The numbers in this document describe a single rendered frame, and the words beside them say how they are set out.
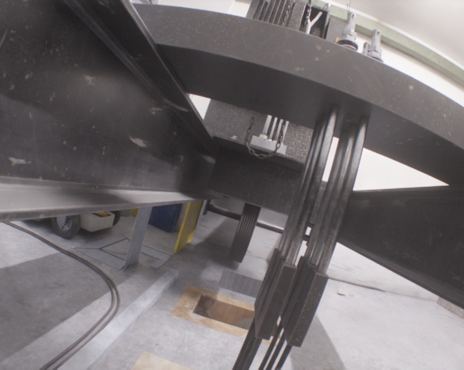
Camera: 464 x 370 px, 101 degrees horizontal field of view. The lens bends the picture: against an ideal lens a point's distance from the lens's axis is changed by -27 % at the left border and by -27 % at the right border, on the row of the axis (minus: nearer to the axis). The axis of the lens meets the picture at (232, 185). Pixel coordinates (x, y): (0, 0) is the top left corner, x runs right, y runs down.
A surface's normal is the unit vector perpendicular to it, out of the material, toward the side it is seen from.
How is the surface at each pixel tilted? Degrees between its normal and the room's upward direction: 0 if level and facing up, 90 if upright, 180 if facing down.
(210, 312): 90
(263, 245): 90
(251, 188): 90
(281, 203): 90
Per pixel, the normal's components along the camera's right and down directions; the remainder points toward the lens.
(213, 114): -0.07, -0.04
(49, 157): 0.95, 0.30
